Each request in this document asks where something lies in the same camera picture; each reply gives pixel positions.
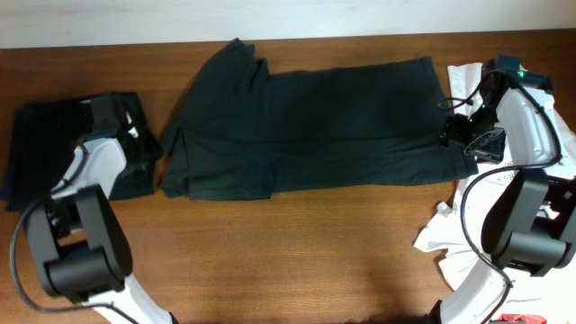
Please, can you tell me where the dark green t-shirt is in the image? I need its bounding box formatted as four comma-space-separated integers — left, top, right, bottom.
161, 40, 478, 201

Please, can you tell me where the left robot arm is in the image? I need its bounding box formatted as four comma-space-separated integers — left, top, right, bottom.
15, 93, 176, 323

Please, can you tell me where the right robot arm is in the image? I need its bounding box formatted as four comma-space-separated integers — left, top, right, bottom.
430, 69, 575, 323

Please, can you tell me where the folded black garment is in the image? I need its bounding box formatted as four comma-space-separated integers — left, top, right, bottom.
1, 94, 155, 212

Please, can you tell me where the white t-shirt pile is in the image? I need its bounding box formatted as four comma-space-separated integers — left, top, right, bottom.
415, 59, 575, 323

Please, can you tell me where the red object at edge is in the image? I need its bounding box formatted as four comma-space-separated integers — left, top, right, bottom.
491, 313, 548, 324

